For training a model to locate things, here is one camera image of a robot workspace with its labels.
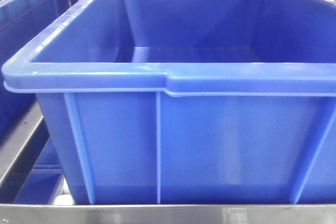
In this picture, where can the large blue plastic bin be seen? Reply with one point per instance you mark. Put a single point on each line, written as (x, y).
(188, 101)

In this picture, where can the neighbouring blue bin left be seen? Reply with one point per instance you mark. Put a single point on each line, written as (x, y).
(22, 20)

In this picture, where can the stainless steel shelf rail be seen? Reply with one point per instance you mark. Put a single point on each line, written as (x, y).
(12, 213)

